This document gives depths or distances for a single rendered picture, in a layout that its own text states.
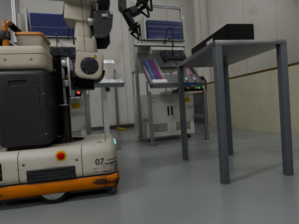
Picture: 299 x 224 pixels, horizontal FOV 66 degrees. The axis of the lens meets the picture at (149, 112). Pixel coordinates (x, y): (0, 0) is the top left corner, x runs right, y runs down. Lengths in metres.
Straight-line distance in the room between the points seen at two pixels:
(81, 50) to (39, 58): 0.27
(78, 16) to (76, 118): 1.56
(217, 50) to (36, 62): 0.95
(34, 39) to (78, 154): 0.71
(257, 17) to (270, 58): 1.28
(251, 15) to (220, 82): 6.64
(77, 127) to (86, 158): 1.65
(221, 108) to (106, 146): 0.66
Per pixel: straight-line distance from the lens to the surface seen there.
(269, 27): 8.27
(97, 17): 1.51
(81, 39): 1.49
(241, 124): 4.11
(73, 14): 1.58
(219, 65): 1.36
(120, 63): 5.75
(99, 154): 1.25
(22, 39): 1.55
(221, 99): 1.34
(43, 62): 1.33
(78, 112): 2.88
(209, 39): 1.71
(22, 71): 1.35
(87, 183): 1.28
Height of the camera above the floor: 0.45
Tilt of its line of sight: 1 degrees down
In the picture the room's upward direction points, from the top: 4 degrees counter-clockwise
